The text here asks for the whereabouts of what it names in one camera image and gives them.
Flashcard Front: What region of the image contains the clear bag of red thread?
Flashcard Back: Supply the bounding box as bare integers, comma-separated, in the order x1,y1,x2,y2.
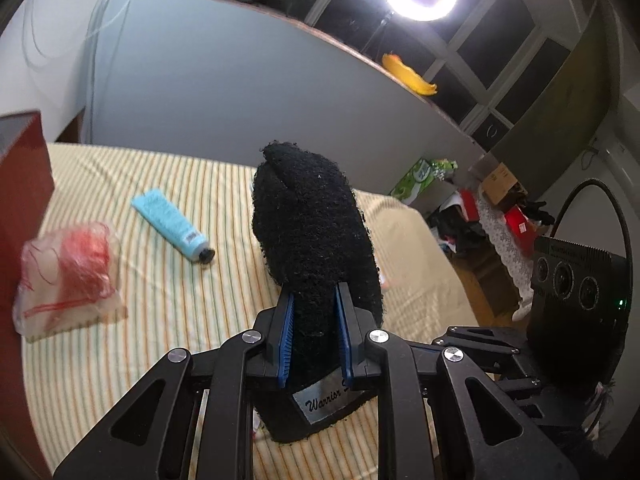
12,221,128,343

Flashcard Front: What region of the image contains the straight white cable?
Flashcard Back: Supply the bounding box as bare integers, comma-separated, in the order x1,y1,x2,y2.
88,0,132,144

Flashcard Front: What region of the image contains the black fuzzy sock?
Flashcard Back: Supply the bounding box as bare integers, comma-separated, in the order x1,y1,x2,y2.
250,137,385,443

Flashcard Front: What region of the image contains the yellow curved object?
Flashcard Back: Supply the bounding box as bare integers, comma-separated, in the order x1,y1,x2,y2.
382,52,439,97

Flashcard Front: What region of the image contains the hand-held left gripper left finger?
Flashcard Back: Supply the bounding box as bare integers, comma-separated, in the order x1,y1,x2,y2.
52,291,297,480

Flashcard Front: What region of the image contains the dark red cardboard box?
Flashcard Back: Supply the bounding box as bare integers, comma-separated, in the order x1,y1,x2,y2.
0,110,56,480

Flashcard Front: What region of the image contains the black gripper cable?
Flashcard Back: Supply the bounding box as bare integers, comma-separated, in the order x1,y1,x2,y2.
554,178,633,262

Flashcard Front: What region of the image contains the brown cardboard box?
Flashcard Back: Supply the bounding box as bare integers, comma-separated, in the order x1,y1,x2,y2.
479,162,528,206

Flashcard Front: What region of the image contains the striped bed sheet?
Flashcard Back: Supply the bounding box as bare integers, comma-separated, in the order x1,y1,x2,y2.
22,142,496,480

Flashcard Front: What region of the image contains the olive curtain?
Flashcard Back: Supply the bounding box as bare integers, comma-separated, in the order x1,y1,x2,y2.
492,0,622,196

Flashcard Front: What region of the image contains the white lace cloth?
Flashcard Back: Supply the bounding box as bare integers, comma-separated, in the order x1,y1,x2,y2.
475,195,540,307

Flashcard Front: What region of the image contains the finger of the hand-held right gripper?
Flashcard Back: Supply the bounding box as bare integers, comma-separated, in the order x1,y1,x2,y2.
431,325,532,361

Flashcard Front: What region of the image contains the light blue tube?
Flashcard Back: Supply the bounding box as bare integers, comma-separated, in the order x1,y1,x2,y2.
131,188,217,265

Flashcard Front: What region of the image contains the looped white cable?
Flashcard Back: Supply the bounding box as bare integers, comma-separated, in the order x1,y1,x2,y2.
24,0,137,60

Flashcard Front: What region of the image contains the pile of dark clothes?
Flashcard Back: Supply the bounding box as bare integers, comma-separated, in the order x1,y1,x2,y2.
427,204,501,262

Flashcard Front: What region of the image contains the green printed carton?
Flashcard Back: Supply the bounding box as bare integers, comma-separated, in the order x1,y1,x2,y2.
390,157,459,206

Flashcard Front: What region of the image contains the window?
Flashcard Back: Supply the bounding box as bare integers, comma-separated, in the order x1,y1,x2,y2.
280,0,576,153

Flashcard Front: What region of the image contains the red packet on floor pile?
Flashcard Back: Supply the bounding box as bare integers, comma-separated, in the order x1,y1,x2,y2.
502,207,537,237

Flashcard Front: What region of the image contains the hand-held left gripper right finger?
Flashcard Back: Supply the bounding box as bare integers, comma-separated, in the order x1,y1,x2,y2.
334,282,581,480

